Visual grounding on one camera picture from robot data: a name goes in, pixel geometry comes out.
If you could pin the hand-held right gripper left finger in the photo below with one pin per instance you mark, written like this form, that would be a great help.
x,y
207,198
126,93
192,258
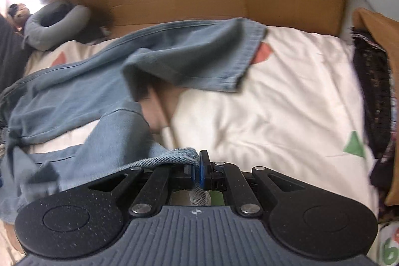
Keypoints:
x,y
182,180

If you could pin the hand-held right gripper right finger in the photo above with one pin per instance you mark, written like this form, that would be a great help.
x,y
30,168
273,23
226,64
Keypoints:
x,y
202,175

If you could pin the light blue jeans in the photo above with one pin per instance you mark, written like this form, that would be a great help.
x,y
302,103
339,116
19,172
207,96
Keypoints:
x,y
78,88

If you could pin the cream bear-print blanket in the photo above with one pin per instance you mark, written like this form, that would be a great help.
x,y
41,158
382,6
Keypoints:
x,y
280,113

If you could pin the black cloth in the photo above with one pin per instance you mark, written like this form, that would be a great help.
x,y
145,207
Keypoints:
x,y
90,34

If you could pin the dark patterned folded garment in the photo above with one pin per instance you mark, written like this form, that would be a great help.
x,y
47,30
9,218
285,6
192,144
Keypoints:
x,y
371,82

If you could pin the white green-print bag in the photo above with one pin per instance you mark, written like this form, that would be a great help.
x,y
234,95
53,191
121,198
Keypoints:
x,y
389,247

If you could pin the grey neck pillow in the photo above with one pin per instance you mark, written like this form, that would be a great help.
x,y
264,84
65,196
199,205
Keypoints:
x,y
46,32

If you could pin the dark grey pillow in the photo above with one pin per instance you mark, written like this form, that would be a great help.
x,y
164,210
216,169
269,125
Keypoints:
x,y
9,57

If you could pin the brown teddy bear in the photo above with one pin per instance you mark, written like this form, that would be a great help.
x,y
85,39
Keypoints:
x,y
18,15

